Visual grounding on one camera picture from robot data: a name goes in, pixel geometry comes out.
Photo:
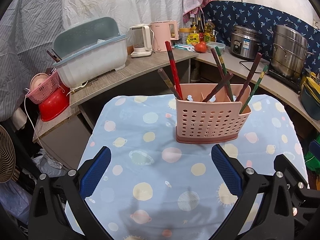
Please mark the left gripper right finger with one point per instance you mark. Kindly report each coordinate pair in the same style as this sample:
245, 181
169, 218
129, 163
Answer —
263, 208

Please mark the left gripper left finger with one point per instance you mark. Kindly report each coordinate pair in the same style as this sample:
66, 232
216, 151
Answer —
58, 208

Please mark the green gold-banded chopstick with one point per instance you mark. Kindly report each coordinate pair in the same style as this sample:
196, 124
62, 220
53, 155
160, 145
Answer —
262, 74

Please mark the dark brown-red chopstick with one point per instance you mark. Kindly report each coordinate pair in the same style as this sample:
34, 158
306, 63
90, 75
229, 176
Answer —
218, 87

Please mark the maroon chopstick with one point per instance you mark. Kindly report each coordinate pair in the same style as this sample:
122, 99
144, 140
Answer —
250, 75

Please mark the red black-tipped chopstick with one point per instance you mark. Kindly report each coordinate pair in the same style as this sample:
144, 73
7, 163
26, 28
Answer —
173, 69

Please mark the dark red chopstick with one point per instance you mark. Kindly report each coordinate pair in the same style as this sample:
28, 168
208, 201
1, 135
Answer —
218, 64

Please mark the dark brown twisted chopstick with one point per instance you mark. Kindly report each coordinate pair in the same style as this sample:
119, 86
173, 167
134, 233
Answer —
175, 89

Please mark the green plastic bag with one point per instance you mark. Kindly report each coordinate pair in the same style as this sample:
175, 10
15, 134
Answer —
312, 157

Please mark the brown standing fan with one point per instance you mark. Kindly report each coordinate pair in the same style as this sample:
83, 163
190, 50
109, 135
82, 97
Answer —
8, 158

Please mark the blue patterned tablecloth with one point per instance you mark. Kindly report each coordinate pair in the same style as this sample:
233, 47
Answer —
157, 188

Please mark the pink perforated utensil holder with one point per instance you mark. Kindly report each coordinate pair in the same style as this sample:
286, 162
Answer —
209, 122

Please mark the red plastic basin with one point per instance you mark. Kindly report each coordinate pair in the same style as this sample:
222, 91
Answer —
54, 105

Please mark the dark green yellow-rimmed bowls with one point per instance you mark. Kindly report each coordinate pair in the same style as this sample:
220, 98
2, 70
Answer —
309, 95

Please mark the black induction cooker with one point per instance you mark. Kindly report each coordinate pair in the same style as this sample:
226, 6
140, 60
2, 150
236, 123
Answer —
292, 84

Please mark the pink plastic basket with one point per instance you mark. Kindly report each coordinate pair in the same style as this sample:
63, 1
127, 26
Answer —
42, 86

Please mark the large steel steamer pot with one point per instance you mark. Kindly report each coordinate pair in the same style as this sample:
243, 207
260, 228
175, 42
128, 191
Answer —
289, 51

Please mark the white dish drainer with lid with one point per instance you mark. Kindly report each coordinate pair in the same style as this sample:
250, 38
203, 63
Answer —
89, 50

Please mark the grey wooden side counter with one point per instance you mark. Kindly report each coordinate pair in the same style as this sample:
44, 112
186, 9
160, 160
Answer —
133, 68

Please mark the steel rice cooker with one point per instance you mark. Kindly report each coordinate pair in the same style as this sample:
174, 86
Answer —
245, 42

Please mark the clear food container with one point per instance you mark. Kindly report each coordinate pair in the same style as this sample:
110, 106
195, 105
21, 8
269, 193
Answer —
212, 45

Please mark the red tomato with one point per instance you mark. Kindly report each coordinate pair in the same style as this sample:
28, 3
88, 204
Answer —
200, 47

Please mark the blue wet wipes pack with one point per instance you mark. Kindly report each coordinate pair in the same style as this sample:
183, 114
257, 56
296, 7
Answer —
188, 47

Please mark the cooking oil bottle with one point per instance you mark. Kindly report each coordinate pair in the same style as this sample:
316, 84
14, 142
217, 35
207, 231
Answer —
209, 31

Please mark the yellow seasoning packet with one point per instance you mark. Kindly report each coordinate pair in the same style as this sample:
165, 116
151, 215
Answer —
193, 39

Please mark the dark soy sauce bottle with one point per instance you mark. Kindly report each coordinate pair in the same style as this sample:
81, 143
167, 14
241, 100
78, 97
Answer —
200, 29

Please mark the white glass kettle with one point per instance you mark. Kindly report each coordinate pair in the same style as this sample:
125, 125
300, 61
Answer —
142, 40

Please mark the white tin can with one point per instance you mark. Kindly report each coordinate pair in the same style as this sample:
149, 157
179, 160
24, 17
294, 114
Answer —
183, 34

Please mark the blue patterned backsplash cloth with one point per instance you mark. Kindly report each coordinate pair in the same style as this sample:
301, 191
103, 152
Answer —
226, 14

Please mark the pink electric kettle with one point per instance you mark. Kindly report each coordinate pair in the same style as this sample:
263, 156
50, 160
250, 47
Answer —
164, 31

